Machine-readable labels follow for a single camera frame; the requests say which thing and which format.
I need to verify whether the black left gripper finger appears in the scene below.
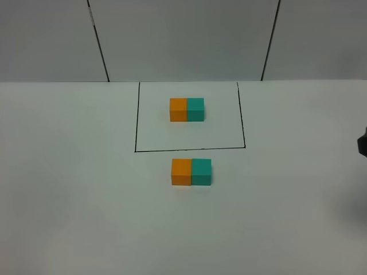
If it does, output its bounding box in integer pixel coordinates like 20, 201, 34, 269
357, 129, 367, 157

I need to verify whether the template teal cube block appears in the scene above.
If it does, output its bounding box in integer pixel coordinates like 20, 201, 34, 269
187, 98, 205, 121

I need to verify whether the loose orange cube block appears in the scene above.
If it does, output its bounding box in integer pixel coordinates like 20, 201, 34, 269
171, 159, 192, 186

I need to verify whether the template orange cube block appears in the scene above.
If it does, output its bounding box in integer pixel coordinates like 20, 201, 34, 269
169, 98, 188, 122

